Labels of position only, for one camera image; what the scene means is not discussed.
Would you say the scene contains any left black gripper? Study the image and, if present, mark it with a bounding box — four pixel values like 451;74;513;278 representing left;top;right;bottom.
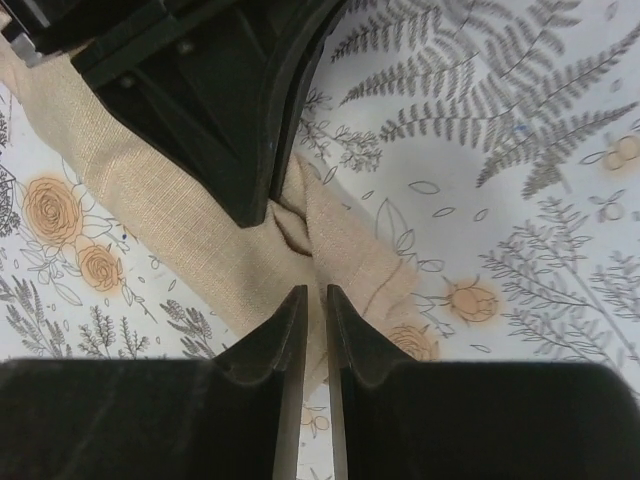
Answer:
1;1;299;228

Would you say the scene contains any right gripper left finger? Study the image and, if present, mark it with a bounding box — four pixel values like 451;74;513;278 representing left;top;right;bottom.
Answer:
1;286;308;479

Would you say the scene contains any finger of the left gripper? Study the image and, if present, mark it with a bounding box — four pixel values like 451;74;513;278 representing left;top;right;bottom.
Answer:
271;1;350;200

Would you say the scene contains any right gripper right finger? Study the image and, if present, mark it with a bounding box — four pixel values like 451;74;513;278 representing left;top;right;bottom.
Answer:
327;285;639;479

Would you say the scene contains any beige linen napkin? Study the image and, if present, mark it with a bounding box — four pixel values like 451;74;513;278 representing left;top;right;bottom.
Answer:
1;43;419;392

